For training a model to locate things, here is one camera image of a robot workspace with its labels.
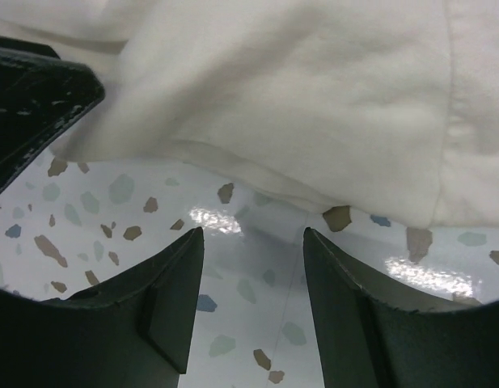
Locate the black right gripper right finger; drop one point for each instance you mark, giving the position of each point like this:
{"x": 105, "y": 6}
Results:
{"x": 374, "y": 331}

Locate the cream white t shirt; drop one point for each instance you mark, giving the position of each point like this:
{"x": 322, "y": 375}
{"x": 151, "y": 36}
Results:
{"x": 390, "y": 107}

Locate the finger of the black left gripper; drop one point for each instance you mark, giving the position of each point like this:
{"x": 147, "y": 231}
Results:
{"x": 41, "y": 97}

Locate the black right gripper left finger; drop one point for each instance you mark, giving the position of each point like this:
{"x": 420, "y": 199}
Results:
{"x": 132, "y": 330}

